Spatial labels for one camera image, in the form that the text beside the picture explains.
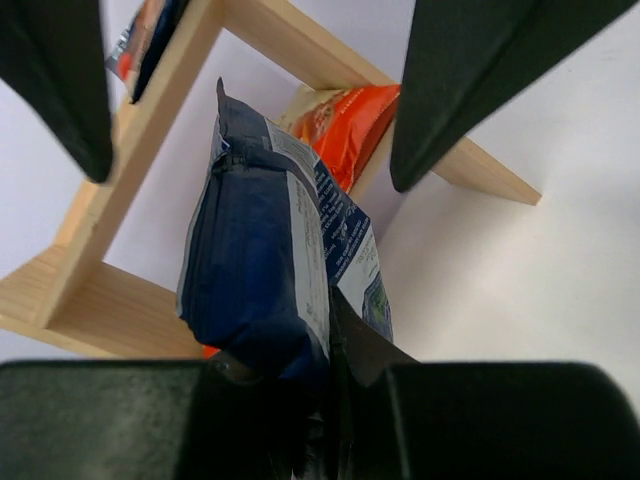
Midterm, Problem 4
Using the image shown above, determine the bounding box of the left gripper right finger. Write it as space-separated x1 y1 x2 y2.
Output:
330 291 639 479

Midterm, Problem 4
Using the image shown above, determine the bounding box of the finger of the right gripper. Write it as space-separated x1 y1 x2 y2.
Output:
390 0 634 193
1 1 114 183

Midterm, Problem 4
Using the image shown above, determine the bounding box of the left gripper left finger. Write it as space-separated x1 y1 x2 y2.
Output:
1 353 329 479

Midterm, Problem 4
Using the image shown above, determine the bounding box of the blue Burts bag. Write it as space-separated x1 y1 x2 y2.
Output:
105 0 189 104

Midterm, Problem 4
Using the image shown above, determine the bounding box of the cassava chips bag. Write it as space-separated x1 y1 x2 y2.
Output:
278 84 400 192

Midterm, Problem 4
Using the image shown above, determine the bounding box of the blue bag back side up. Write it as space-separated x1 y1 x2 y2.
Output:
177 88 393 393

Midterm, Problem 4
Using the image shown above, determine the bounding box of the wooden two-tier shelf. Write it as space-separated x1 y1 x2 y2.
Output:
0 0 544 360

